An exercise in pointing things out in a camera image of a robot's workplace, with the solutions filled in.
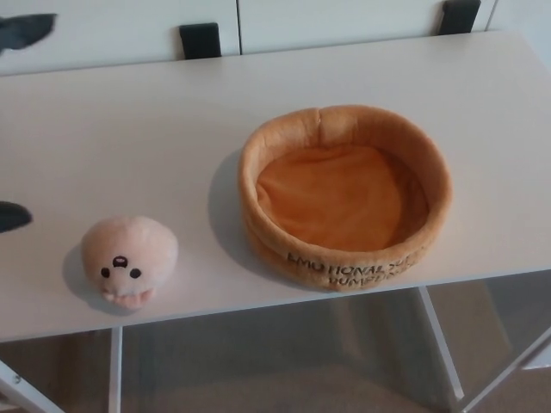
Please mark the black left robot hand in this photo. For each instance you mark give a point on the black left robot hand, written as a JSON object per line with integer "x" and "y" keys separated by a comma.
{"x": 21, "y": 28}

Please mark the pink plush dumpling toy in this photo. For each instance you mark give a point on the pink plush dumpling toy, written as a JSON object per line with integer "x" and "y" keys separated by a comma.
{"x": 129, "y": 254}

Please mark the orange plush round plate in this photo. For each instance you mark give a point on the orange plush round plate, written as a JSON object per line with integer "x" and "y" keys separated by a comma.
{"x": 340, "y": 202}

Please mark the black wall bracket left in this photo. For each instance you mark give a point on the black wall bracket left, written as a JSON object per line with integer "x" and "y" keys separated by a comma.
{"x": 201, "y": 41}

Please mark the black wall bracket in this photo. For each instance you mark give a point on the black wall bracket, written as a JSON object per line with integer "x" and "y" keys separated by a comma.
{"x": 201, "y": 41}
{"x": 461, "y": 15}

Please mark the white table leg frame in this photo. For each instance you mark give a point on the white table leg frame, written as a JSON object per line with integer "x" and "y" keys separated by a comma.
{"x": 441, "y": 344}
{"x": 115, "y": 370}

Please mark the black wall bracket right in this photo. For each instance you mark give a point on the black wall bracket right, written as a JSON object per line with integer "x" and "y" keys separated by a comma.
{"x": 461, "y": 15}

